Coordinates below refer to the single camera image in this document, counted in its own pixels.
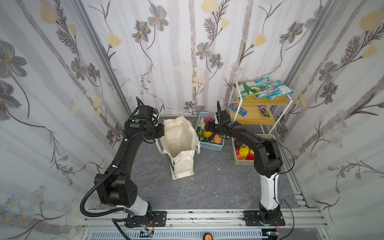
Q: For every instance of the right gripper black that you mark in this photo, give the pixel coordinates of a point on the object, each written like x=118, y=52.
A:
x=218, y=122

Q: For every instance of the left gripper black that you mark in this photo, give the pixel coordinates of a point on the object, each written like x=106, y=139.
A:
x=160, y=131

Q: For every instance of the canvas tote bag floral print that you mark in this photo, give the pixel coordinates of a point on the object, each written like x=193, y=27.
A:
x=180, y=144

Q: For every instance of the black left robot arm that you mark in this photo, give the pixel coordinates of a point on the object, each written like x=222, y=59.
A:
x=115, y=187

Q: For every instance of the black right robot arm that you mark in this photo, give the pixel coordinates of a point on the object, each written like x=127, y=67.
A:
x=269, y=207

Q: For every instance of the blue candy bag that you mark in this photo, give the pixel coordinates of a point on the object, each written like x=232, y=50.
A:
x=238, y=110

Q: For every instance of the purple candy bag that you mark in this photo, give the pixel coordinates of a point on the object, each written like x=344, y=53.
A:
x=264, y=111

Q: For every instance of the orange brown potato toy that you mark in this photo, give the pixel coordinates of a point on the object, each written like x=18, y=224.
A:
x=218, y=139

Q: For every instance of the red bell pepper toy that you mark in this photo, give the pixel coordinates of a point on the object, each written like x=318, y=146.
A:
x=208, y=119

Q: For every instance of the blue plastic basket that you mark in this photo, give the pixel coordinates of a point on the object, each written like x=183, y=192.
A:
x=206, y=138

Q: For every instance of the yellow lemon toy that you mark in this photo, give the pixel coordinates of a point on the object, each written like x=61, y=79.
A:
x=244, y=152

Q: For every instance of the red apple toy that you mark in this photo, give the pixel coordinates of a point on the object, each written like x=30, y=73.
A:
x=250, y=157

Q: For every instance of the green plastic basket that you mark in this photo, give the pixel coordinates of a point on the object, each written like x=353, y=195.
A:
x=267, y=149

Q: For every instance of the green snack packet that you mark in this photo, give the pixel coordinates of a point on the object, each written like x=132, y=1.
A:
x=246, y=89

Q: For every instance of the teal snack packet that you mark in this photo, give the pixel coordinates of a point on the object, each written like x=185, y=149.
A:
x=279, y=89

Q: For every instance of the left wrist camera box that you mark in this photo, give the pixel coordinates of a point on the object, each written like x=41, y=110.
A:
x=145, y=112

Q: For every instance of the white wire wooden shelf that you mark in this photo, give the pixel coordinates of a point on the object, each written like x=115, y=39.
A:
x=254, y=116

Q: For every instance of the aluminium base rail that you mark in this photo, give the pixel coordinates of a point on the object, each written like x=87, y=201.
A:
x=294, y=224

